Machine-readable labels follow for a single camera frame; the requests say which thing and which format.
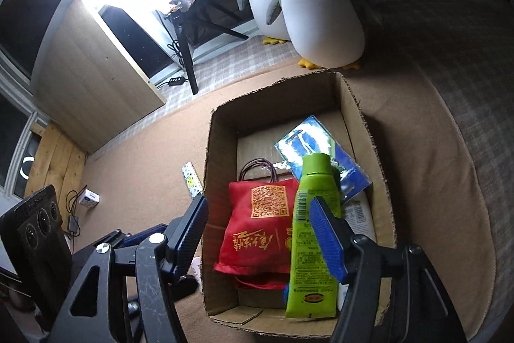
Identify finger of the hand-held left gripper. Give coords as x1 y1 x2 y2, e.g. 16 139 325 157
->
96 223 171 249

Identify white bottle with blue cap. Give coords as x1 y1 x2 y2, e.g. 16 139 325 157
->
336 192 378 311

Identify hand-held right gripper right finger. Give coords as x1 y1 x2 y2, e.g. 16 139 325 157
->
308 196 468 343

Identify purple cord loops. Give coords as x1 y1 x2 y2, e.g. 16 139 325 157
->
240 158 279 184

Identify tan blanket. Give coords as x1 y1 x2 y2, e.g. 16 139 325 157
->
72 58 492 343

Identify small white box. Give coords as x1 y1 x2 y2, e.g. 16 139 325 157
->
78 188 100 209

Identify red bag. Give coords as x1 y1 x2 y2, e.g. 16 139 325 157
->
213 179 301 289

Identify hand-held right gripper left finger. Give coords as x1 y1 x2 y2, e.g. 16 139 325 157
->
48 194 209 343

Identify green tube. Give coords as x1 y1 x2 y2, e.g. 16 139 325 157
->
285 153 343 319

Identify white dotted tissue pack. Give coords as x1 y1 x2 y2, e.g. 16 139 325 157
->
181 161 202 203

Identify wooden plank panel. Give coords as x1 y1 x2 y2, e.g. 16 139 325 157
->
24 122 88 215

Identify wooden cabinet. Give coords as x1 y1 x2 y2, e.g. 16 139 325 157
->
30 0 167 155

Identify small penguin plush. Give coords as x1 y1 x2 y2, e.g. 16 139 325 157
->
270 0 367 70

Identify blue foil packet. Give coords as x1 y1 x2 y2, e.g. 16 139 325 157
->
274 115 372 205

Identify black tripod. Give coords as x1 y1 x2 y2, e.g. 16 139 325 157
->
158 0 250 95

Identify cardboard box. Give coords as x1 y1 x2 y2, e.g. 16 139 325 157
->
201 70 398 338

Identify black charger cable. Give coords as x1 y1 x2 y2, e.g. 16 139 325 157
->
64 186 87 237

